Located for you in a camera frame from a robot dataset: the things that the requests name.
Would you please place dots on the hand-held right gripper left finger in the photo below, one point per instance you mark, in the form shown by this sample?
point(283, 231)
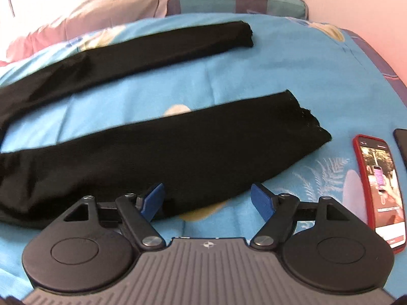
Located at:
point(153, 200)

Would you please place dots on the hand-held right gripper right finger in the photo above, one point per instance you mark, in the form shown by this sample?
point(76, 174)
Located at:
point(262, 200)

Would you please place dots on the black pants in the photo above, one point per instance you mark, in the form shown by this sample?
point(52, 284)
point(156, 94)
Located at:
point(190, 152)

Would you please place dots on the red case smartphone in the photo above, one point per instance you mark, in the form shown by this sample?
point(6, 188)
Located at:
point(378, 184)

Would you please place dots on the blue floral bed sheet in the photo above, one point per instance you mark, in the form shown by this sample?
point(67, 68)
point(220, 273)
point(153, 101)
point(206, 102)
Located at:
point(197, 76)

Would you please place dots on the dark smartphone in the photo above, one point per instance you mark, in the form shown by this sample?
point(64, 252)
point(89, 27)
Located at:
point(401, 143)

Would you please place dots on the pale pink pillow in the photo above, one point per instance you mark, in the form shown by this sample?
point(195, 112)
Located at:
point(105, 9)

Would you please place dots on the pink red blanket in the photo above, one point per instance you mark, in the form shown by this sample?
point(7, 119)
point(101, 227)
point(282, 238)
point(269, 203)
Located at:
point(19, 49)

